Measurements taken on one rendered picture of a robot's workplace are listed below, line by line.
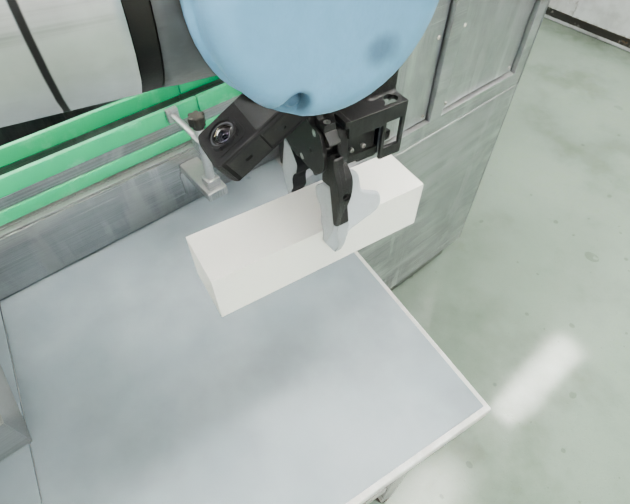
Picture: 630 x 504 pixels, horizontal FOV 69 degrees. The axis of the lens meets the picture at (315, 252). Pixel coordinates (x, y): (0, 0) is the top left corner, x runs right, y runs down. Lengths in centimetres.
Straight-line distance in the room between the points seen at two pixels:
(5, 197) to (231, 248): 52
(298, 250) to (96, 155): 52
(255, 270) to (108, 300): 51
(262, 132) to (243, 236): 13
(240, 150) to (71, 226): 61
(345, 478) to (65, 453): 40
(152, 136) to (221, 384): 46
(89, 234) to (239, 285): 55
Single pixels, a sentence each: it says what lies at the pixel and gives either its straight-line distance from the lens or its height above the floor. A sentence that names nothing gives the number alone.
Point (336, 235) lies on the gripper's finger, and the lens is 42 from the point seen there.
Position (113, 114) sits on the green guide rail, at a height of 95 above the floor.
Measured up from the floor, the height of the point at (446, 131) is 73.
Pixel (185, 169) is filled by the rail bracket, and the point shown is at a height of 86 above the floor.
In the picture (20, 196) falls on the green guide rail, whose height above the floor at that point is 92.
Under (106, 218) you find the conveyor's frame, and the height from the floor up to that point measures 82.
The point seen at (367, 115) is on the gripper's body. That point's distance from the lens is 37.
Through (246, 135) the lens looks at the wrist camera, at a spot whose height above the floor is 123.
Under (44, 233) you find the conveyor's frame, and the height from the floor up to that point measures 85.
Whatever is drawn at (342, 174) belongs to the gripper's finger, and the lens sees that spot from 37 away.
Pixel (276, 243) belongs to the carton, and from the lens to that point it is 43.
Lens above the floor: 144
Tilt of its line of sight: 52 degrees down
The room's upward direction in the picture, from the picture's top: straight up
